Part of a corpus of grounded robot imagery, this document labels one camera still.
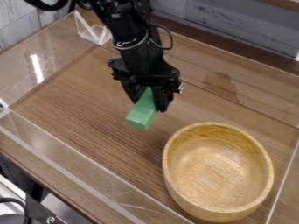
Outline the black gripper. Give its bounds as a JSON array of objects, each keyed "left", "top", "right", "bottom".
[{"left": 107, "top": 44, "right": 183, "bottom": 112}]

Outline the green rectangular block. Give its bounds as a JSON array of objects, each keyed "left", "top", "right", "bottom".
[{"left": 126, "top": 87, "right": 158, "bottom": 130}]

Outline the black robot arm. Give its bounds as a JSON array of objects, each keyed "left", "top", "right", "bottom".
[{"left": 75, "top": 0, "right": 183, "bottom": 112}]

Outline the brown wooden bowl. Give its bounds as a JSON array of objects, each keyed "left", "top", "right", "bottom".
[{"left": 163, "top": 122, "right": 275, "bottom": 223}]

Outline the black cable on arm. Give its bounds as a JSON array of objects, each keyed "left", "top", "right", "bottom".
[{"left": 148, "top": 24, "right": 174, "bottom": 51}]

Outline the clear acrylic corner bracket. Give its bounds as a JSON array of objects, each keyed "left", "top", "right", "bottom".
[{"left": 74, "top": 11, "right": 112, "bottom": 46}]

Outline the clear acrylic barrier wall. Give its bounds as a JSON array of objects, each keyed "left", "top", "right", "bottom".
[{"left": 0, "top": 16, "right": 299, "bottom": 224}]

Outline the black metal table bracket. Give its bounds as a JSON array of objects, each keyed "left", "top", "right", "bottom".
[{"left": 26, "top": 194, "right": 70, "bottom": 224}]

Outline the black cable lower left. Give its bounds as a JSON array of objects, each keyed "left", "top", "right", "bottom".
[{"left": 0, "top": 197, "right": 34, "bottom": 224}]

